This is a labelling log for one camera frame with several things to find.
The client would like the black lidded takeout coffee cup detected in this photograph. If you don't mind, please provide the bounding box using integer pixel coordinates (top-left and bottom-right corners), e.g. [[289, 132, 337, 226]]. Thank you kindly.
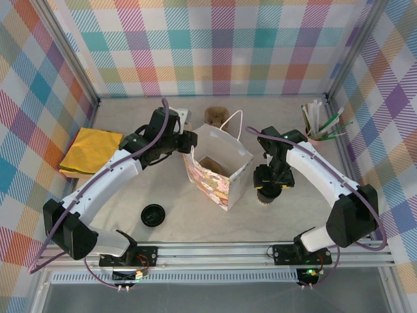
[[256, 190, 281, 207]]

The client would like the cartoon animal paper gift bag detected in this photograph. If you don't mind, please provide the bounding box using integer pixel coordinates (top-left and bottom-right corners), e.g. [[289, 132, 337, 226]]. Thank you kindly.
[[182, 110, 255, 212]]

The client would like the black plastic cup lid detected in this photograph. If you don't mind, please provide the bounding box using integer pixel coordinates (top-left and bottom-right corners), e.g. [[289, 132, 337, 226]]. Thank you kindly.
[[140, 204, 167, 228]]

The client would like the stack of cardboard cup carriers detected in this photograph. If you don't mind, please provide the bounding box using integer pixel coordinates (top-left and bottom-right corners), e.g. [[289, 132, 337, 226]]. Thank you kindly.
[[204, 107, 228, 127]]

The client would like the white paper wrapped straw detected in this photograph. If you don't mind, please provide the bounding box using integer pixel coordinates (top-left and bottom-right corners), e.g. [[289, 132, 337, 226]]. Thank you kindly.
[[308, 101, 319, 134], [300, 103, 313, 135], [313, 99, 324, 133]]

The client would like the green paper wrapped straw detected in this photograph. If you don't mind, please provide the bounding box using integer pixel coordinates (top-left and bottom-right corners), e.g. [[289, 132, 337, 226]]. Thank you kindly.
[[316, 132, 347, 142], [319, 106, 346, 135]]

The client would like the yellow paper napkin stack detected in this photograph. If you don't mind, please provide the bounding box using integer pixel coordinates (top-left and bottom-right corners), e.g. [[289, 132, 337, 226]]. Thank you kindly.
[[58, 127, 128, 179]]

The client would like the straws and stirrers bundle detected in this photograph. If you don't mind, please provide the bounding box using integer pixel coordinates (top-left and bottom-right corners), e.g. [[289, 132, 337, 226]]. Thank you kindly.
[[325, 121, 354, 138]]

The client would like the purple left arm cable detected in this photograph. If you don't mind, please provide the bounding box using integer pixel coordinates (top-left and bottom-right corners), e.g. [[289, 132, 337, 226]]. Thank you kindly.
[[26, 97, 170, 275]]

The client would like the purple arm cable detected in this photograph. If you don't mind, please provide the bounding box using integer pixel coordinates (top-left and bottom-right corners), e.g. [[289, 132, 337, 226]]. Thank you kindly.
[[26, 97, 170, 275], [244, 126, 388, 290]]

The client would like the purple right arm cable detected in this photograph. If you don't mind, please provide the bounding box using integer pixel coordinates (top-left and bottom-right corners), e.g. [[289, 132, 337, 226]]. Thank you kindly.
[[244, 126, 388, 290]]

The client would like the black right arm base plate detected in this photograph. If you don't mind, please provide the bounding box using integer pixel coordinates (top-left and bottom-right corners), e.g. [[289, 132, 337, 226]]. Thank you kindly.
[[272, 243, 333, 265]]

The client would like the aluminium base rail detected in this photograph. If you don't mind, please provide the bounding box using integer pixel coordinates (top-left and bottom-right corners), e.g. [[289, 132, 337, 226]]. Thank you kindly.
[[38, 241, 392, 272]]

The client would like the slotted grey cable duct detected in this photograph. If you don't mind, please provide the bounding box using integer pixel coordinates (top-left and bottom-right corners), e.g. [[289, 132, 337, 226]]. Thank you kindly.
[[51, 272, 300, 285]]

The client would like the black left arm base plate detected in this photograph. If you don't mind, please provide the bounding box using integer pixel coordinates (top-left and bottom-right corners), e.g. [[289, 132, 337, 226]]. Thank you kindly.
[[99, 246, 160, 267]]

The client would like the aluminium frame post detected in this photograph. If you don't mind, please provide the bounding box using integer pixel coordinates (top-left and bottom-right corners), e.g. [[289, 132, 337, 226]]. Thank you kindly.
[[31, 0, 102, 108], [324, 0, 387, 102]]

